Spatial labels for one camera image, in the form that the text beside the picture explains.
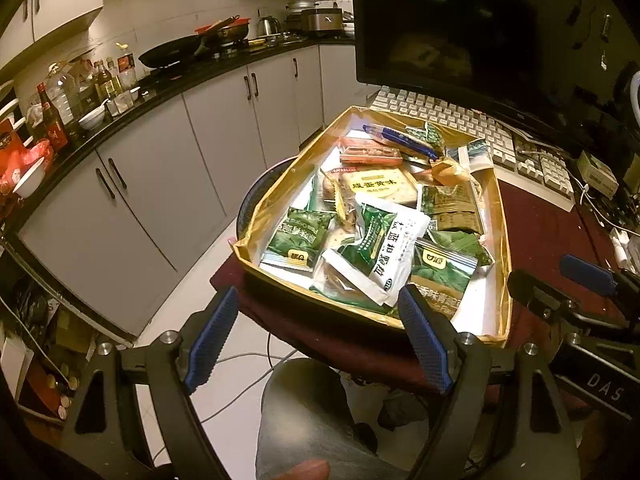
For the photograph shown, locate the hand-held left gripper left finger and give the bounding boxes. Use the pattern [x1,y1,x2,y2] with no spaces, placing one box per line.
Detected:
[60,286,241,480]

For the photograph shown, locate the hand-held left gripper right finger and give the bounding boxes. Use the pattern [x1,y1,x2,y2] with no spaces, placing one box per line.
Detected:
[397,285,581,480]

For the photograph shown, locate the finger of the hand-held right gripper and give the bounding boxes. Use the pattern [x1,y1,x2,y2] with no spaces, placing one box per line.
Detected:
[506,269,640,333]
[559,254,640,303]

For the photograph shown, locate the gold-edged white cardboard tray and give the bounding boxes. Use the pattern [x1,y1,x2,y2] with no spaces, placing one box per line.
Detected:
[231,105,513,348]

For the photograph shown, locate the white green snack packet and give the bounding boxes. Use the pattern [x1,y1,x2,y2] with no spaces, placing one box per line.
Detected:
[457,139,488,171]
[350,197,431,306]

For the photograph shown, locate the clear white snack packet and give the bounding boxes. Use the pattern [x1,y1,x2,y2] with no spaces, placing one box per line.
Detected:
[320,247,396,308]

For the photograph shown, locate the olive brown snack packet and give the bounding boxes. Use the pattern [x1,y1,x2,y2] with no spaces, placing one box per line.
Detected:
[430,185,483,236]

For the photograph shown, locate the yellow snack packet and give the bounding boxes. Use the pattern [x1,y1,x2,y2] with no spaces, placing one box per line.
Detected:
[431,157,473,186]

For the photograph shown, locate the yellow square cracker packet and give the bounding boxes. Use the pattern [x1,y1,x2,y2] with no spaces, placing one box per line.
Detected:
[335,167,418,208]

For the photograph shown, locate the round cracker packet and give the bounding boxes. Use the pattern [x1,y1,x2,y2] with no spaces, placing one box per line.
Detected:
[312,167,351,221]

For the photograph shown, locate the orange snack packet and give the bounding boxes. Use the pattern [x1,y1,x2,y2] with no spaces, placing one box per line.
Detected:
[340,135,404,166]

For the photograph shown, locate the blue white snack packet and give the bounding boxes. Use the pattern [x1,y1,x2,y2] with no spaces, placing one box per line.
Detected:
[362,124,437,160]

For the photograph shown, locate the dark red tablecloth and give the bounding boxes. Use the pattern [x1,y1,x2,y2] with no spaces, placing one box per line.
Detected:
[210,175,626,396]

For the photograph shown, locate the white green cardboard box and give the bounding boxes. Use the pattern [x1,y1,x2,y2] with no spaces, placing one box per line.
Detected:
[577,150,621,198]

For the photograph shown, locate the dark round rimmed object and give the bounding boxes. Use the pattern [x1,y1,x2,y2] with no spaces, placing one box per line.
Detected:
[234,157,301,246]

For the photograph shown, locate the cluttered storage shelf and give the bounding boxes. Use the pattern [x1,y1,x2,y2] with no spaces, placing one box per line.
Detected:
[0,232,136,426]

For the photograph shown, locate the white kitchen base cabinets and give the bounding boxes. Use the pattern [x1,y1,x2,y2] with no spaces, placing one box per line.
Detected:
[15,42,361,346]

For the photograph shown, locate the white keyboard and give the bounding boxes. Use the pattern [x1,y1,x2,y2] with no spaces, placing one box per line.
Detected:
[366,85,577,213]

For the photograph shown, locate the white bowl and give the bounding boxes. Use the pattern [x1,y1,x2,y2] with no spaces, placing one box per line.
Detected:
[77,107,108,131]
[12,157,48,199]

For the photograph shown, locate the black kitchen countertop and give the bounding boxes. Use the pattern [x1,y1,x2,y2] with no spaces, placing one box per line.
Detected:
[0,35,356,221]

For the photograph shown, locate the red bag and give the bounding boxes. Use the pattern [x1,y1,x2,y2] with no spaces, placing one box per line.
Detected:
[0,120,53,196]

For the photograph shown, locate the row of condiment bottles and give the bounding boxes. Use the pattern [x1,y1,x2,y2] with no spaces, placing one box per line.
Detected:
[30,42,141,151]

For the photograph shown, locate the black computer monitor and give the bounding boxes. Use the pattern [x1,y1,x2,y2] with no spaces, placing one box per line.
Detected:
[349,0,640,161]

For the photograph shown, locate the black frying pan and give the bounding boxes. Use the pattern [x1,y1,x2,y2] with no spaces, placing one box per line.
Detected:
[137,35,211,69]

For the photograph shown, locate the red pot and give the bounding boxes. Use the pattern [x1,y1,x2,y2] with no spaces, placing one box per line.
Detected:
[195,15,251,44]

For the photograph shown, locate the silver rice cooker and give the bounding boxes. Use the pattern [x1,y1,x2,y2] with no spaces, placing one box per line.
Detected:
[300,7,346,36]

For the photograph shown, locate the grey floor cable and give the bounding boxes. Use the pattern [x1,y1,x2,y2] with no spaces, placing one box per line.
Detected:
[150,332,301,466]

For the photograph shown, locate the white plug cable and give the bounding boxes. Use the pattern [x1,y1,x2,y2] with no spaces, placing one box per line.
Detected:
[562,160,621,231]

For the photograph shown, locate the white ring light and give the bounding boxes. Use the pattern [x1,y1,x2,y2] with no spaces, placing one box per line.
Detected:
[627,71,640,126]

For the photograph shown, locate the white wall cabinet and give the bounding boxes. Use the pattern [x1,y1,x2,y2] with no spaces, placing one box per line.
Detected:
[0,0,106,56]

